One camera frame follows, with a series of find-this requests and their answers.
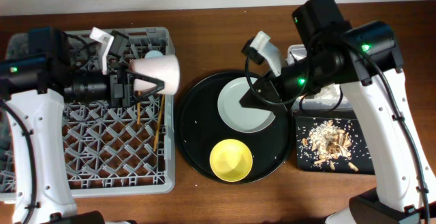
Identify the white tissue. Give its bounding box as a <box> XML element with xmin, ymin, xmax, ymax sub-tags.
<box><xmin>307</xmin><ymin>84</ymin><xmax>341</xmax><ymax>100</ymax></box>

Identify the pink plastic cup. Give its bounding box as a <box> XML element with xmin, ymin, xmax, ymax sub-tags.
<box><xmin>130</xmin><ymin>54</ymin><xmax>181</xmax><ymax>95</ymax></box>

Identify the blue plastic cup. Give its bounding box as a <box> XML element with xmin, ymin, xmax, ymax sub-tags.
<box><xmin>144</xmin><ymin>50</ymin><xmax>164</xmax><ymax>59</ymax></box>

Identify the yellow bowl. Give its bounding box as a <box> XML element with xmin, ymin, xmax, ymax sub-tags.
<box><xmin>209</xmin><ymin>139</ymin><xmax>253</xmax><ymax>182</ymax></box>

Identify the food scraps pile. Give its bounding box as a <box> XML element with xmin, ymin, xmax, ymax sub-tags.
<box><xmin>300</xmin><ymin>119</ymin><xmax>359</xmax><ymax>172</ymax></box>

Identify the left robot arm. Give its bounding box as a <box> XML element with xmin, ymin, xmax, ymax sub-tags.
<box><xmin>1</xmin><ymin>27</ymin><xmax>166</xmax><ymax>223</ymax></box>

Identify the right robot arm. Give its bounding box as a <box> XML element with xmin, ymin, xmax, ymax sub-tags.
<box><xmin>240</xmin><ymin>0</ymin><xmax>435</xmax><ymax>223</ymax></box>

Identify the grey plastic dishwasher rack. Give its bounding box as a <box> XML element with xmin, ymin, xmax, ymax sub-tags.
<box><xmin>1</xmin><ymin>27</ymin><xmax>175</xmax><ymax>204</ymax></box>

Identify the light grey round plate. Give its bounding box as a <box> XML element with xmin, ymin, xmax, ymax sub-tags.
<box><xmin>217</xmin><ymin>77</ymin><xmax>275</xmax><ymax>133</ymax></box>

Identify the clear plastic bin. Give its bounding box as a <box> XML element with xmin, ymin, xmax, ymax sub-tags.
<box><xmin>287</xmin><ymin>44</ymin><xmax>353</xmax><ymax>116</ymax></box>

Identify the round black serving tray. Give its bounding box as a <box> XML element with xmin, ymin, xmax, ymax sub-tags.
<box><xmin>174</xmin><ymin>70</ymin><xmax>296</xmax><ymax>184</ymax></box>

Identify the black rectangular tray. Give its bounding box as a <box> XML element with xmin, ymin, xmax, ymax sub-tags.
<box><xmin>296</xmin><ymin>116</ymin><xmax>375</xmax><ymax>175</ymax></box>

